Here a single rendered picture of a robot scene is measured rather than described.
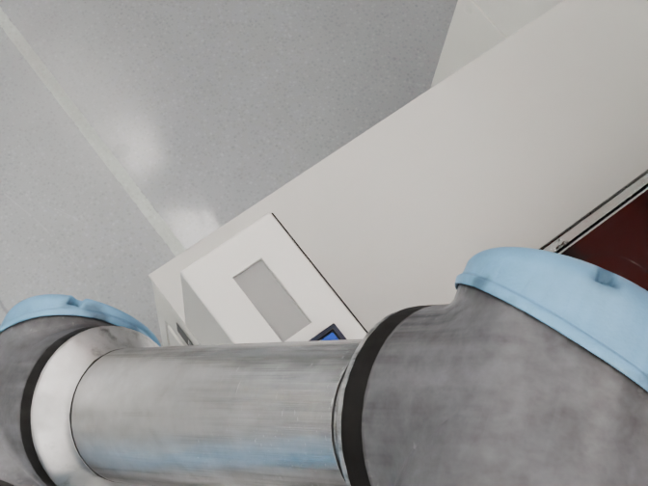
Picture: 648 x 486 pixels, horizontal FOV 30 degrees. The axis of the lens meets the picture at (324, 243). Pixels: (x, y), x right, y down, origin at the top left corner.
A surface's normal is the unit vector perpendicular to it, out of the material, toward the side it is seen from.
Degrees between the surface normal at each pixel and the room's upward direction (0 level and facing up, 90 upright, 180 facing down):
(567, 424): 4
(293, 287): 0
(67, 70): 0
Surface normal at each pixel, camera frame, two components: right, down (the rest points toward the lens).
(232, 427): -0.73, 0.00
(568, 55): 0.07, -0.37
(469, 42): -0.80, 0.54
